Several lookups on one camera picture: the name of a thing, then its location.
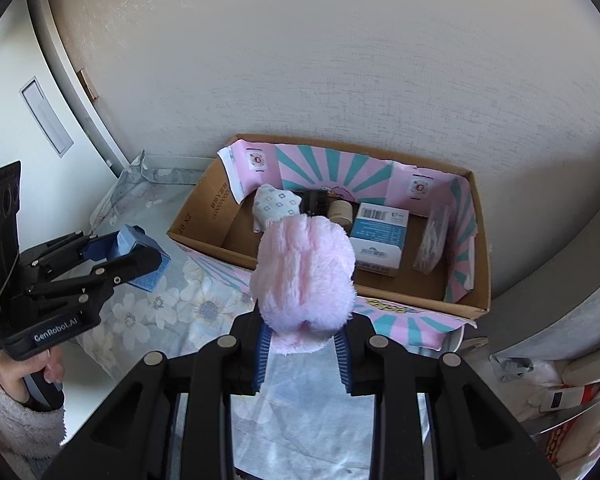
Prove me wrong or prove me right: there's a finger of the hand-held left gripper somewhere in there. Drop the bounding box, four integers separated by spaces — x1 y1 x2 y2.
25 245 163 313
19 227 133 282

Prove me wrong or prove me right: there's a grey-blue cloth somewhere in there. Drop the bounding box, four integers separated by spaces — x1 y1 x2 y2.
490 351 533 383

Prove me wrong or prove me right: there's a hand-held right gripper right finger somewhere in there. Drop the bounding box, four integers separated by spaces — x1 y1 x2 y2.
332 310 551 480

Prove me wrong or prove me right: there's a beige tape roll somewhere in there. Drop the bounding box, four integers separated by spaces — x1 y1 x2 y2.
329 199 356 226

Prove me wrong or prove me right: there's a white patterned pouch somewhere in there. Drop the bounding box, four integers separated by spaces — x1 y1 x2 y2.
252 184 302 235

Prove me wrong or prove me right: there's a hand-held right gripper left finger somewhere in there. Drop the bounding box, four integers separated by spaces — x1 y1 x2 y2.
60 310 273 480

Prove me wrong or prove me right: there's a red and white bag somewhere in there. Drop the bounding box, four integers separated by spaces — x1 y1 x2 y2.
545 410 600 466

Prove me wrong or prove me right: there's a person's left hand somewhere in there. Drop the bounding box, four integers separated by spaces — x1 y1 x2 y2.
0 347 65 406

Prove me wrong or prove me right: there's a blue and white carton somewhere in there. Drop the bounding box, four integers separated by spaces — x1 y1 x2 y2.
350 202 411 278

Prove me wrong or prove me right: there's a white sliding door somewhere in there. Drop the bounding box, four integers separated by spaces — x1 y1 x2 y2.
0 0 131 181

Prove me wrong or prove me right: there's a small wooden block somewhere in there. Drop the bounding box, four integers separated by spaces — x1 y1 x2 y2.
77 69 99 101

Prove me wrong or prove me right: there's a grey recessed door handle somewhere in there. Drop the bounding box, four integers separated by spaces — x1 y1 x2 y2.
19 76 74 157

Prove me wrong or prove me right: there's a light blue floral blanket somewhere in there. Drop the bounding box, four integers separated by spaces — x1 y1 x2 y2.
75 150 431 480

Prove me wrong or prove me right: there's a person's left forearm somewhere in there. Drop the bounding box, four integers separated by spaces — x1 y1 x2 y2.
0 357 66 463

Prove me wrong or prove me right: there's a cardboard box with pink lining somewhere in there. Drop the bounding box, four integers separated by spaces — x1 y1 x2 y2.
166 133 492 353

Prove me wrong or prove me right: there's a clear plastic bag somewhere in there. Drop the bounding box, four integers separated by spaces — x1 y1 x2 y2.
412 205 451 275

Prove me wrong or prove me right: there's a small blue box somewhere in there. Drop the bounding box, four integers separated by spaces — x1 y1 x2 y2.
114 224 172 292

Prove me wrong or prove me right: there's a small black square item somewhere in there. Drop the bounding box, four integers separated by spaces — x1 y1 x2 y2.
302 190 331 218

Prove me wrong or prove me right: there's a white handheld device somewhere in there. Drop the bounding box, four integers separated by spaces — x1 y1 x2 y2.
540 385 588 413

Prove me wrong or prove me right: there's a pink fluffy cloth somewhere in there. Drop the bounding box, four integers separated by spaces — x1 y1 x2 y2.
250 215 357 356

